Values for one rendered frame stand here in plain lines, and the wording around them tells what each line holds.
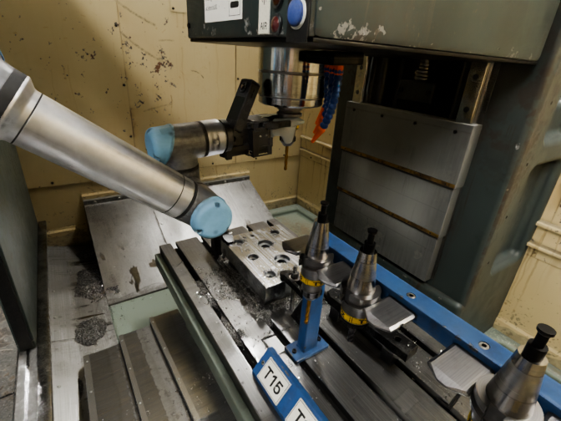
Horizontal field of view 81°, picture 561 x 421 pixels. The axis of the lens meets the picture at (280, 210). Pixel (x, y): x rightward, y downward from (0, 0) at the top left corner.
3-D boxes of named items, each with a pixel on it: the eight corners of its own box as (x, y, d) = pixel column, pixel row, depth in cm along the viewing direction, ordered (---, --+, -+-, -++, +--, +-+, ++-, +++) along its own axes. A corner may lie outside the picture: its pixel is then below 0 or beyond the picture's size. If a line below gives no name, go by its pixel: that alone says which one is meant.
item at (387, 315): (384, 337, 45) (385, 333, 45) (356, 313, 49) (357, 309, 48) (416, 319, 48) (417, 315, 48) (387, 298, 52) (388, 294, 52)
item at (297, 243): (292, 258, 61) (292, 255, 61) (276, 245, 65) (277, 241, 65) (320, 249, 65) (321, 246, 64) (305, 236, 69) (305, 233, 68)
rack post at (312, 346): (296, 365, 76) (308, 257, 64) (283, 348, 80) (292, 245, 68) (328, 347, 81) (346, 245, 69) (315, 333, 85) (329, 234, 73)
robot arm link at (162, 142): (147, 164, 69) (139, 123, 65) (196, 155, 75) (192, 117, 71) (159, 174, 63) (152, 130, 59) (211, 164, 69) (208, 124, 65)
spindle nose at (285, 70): (335, 109, 76) (342, 51, 71) (270, 109, 70) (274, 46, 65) (305, 99, 89) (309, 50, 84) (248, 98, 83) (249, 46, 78)
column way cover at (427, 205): (424, 285, 107) (473, 125, 85) (329, 225, 142) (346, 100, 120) (433, 281, 109) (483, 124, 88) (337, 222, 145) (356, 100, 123)
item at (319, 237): (333, 257, 59) (339, 224, 57) (312, 261, 57) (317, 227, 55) (320, 246, 63) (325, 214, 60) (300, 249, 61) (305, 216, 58)
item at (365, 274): (381, 291, 51) (390, 254, 48) (359, 299, 49) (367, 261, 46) (362, 275, 55) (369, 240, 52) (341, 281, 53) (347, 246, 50)
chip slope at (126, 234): (116, 335, 116) (103, 275, 105) (93, 246, 166) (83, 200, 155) (312, 266, 162) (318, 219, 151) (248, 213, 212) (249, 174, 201)
